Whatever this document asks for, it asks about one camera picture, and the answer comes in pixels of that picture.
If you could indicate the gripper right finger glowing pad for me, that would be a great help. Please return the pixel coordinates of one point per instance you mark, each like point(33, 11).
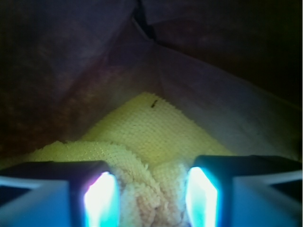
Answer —
point(245, 191)

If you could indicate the brown paper bag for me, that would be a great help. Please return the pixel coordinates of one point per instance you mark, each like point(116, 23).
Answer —
point(233, 66)

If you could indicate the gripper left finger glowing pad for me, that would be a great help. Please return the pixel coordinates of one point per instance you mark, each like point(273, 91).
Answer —
point(59, 194)

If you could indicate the yellow cloth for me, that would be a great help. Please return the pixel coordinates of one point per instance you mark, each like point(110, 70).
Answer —
point(150, 146)

